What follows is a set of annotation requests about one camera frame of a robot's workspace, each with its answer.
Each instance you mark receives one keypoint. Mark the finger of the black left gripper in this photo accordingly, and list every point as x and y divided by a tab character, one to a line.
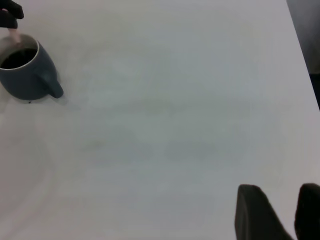
13	8
7	21

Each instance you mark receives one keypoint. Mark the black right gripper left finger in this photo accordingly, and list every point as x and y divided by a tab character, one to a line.
257	217

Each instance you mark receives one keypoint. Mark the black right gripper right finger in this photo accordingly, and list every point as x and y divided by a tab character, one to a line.
308	212

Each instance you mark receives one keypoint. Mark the dark grey ceramic mug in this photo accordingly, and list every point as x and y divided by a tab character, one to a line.
27	82

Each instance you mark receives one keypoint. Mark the dark coffee liquid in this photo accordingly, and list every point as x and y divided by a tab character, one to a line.
17	60

